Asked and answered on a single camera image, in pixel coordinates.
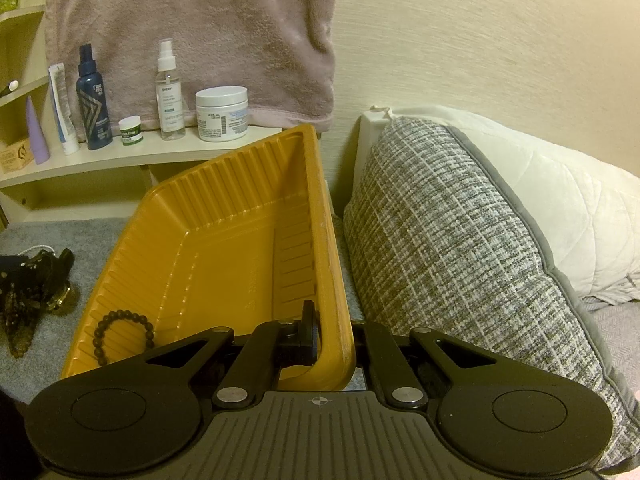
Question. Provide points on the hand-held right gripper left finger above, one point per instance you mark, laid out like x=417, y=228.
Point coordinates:
x=309, y=332

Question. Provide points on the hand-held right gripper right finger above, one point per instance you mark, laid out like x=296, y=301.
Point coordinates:
x=372, y=345

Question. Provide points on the yellow plastic tray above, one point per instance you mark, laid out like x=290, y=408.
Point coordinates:
x=225, y=240

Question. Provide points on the grey woven pillow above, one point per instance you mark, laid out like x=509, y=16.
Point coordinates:
x=450, y=235

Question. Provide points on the white foam cushion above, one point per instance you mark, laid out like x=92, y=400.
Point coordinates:
x=370, y=140

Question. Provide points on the white cream jar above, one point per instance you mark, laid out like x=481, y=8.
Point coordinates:
x=221, y=115

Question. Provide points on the white quilted pillow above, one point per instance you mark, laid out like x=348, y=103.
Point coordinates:
x=575, y=200

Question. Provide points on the cream shelf unit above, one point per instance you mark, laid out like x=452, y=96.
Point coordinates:
x=125, y=157

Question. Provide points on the clear spray bottle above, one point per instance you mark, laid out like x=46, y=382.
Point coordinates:
x=171, y=105

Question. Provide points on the small green white jar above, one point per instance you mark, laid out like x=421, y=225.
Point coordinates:
x=131, y=132

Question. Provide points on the dark blue spray bottle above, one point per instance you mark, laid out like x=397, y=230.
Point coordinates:
x=92, y=110

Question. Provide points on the pink fleece towel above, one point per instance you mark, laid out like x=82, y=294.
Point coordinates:
x=200, y=35

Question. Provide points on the white squeeze tube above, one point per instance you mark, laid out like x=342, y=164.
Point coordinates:
x=62, y=110

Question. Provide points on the purple cone bottle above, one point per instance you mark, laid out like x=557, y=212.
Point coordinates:
x=37, y=135

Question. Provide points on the small cardboard box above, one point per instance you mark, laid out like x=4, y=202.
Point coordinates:
x=17, y=157

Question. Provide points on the black tube with white cap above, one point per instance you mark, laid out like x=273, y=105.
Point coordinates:
x=9, y=88

